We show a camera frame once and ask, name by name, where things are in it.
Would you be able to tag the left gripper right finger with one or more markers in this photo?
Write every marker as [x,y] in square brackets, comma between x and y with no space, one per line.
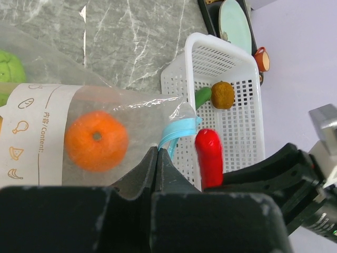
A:
[186,220]

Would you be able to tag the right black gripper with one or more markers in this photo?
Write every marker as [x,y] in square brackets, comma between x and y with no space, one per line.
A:
[292,178]

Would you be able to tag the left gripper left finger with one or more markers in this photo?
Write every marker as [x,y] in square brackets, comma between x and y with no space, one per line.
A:
[115,218]

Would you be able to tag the red chili pepper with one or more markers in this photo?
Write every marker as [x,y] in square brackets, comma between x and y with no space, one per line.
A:
[209,153]

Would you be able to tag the orange tangerine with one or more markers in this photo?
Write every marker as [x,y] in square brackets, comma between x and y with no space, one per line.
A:
[96,141]

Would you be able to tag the brown kiwi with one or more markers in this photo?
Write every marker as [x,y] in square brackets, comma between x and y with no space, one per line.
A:
[223,95]

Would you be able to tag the clear zip top bag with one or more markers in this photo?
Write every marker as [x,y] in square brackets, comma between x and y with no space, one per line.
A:
[63,125]

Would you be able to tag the green chili pepper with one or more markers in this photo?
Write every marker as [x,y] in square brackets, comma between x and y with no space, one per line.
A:
[202,96]

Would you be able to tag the green wrinkled fruit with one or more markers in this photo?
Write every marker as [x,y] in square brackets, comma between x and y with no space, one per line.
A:
[12,71]

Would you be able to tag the small brown cup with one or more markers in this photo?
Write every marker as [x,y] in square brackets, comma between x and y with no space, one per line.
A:
[262,59]

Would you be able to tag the white plastic basket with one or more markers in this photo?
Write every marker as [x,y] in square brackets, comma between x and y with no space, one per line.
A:
[207,60]

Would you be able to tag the light green plate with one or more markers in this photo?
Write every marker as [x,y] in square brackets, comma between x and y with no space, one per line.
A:
[233,25]

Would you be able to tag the black tray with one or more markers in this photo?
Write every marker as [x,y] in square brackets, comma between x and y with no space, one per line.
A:
[210,14]

